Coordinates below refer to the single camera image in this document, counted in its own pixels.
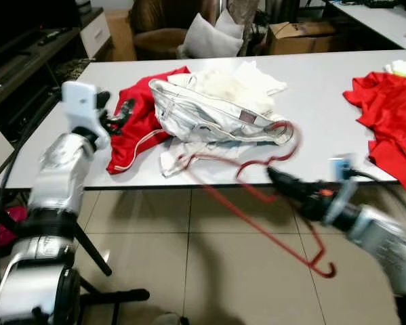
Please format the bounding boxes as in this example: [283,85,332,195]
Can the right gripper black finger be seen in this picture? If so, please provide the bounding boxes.
[267,167,312,196]
[279,184,317,206]

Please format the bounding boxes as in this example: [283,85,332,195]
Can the brown armchair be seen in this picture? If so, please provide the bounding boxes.
[128,0,224,62]

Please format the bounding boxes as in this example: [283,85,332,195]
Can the crumpled white garment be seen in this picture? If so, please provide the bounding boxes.
[167,60,289,114]

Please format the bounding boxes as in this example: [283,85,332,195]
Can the small white cloth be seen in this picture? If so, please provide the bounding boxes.
[159,139,241,179]

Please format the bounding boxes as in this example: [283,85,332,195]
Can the small white table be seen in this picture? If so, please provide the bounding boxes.
[325,0,406,50]

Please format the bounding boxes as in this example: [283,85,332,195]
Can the large white pillow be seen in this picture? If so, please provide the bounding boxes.
[182,12,245,60]

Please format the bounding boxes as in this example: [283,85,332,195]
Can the plain red garment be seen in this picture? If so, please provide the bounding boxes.
[342,70,406,198]

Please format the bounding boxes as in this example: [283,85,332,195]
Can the red wire clothes hanger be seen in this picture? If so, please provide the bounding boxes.
[178,120,338,280]

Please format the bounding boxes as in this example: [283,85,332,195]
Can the yellow-tinted white cloth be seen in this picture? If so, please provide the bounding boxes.
[383,60,406,79]

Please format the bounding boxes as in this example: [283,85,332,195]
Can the pink round object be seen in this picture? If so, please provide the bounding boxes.
[0,205,28,249]

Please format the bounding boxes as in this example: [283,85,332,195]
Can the black tv stand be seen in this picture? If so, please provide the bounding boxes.
[0,7,88,129]

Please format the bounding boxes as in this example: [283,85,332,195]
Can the large white table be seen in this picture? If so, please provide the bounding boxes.
[0,49,406,192]

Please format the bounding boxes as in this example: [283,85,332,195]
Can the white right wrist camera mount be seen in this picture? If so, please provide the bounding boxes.
[327,156,358,225]

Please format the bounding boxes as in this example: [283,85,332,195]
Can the cream white jacket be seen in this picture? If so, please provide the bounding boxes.
[148,77,296,146]

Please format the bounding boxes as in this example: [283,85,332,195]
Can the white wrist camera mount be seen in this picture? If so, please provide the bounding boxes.
[61,81,113,151]
[327,156,358,225]

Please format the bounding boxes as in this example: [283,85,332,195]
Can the small grey-white pillow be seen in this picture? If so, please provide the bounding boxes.
[213,7,247,40]

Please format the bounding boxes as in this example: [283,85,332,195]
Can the white drawer unit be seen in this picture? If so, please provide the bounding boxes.
[79,8,113,59]

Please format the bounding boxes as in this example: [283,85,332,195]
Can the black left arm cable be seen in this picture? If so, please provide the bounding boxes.
[0,95,62,292]

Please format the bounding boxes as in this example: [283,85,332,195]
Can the black table leg frame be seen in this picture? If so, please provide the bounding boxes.
[67,190,150,307]

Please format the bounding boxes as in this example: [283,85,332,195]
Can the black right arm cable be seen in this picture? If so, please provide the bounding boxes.
[345,169,406,200]

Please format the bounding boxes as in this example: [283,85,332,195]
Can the grey robot leg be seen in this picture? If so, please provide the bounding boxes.
[148,311,190,325]

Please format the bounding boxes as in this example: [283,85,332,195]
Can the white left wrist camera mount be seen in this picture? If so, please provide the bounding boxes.
[61,81,113,151]

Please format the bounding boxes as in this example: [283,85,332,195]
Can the open brown cardboard box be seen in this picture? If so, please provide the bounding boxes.
[266,20,340,56]

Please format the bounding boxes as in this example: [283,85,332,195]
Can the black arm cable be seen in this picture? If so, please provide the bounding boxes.
[345,169,406,200]
[0,95,62,292]

